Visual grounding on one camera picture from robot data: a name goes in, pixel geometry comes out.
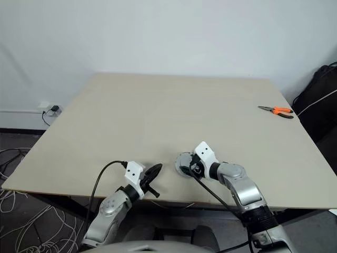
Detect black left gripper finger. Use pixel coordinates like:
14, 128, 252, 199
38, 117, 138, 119
144, 168, 162, 184
145, 163, 164, 176

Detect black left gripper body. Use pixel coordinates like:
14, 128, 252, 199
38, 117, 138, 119
139, 171, 161, 198

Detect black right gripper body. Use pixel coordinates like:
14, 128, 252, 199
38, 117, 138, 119
189, 155, 205, 180

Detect silver motor housing lid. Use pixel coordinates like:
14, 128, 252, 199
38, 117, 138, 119
174, 152, 197, 172

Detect dark grey rounded shape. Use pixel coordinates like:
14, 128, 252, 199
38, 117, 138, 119
193, 225, 219, 247
126, 225, 156, 242

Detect grey robot torso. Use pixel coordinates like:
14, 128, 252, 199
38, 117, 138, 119
97, 241, 219, 253

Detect black bag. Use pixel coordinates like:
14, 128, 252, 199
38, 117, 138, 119
292, 62, 337, 144

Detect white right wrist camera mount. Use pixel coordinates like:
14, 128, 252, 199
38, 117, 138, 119
194, 141, 220, 180

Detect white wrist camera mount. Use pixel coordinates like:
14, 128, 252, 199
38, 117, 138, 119
123, 161, 147, 200
194, 141, 220, 180

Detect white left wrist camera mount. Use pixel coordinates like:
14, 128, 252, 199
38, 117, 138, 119
123, 161, 147, 200

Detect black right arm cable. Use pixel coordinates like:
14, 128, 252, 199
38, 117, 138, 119
191, 172, 239, 216

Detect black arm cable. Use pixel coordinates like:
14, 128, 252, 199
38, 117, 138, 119
86, 160, 127, 222
191, 172, 239, 216

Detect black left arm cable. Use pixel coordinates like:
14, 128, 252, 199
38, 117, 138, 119
86, 160, 127, 222

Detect black table frame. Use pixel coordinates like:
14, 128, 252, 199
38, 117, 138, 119
34, 193, 332, 232

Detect orange handled needle-nose pliers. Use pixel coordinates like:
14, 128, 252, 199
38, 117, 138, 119
257, 105, 294, 119

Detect black power adapter with cable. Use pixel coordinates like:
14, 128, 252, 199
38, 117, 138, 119
42, 105, 61, 127

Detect white floor cables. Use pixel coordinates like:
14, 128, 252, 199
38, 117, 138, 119
0, 188, 80, 253

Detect white wall socket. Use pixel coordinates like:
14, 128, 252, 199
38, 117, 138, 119
37, 101, 64, 116

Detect black floor cable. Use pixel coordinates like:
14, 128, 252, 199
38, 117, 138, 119
0, 148, 32, 172

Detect white wall cable duct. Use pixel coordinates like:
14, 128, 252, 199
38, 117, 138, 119
0, 108, 44, 114

